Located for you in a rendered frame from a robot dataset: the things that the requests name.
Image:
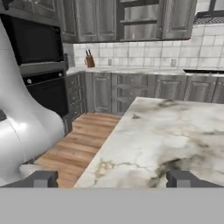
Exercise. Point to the grey wall cupboard run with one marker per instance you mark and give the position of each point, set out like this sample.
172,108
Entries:
93,20

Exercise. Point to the black hob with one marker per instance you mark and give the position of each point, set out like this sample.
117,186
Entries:
204,71

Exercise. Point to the black built-in microwave oven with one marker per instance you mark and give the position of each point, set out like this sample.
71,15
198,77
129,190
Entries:
35,43

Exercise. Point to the brown knife block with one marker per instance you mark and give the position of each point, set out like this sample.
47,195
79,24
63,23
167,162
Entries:
90,60

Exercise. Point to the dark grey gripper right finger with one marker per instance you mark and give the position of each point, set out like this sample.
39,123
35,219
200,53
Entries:
179,178

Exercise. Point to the dark framed window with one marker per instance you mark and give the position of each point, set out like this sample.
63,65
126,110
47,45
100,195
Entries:
211,10

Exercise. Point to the grey wall socket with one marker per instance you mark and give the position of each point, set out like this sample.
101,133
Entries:
110,62
173,63

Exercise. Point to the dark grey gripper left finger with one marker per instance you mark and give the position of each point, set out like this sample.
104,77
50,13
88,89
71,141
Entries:
43,178

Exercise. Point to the grey base cupboard run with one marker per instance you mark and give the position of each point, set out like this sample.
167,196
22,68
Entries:
131,87

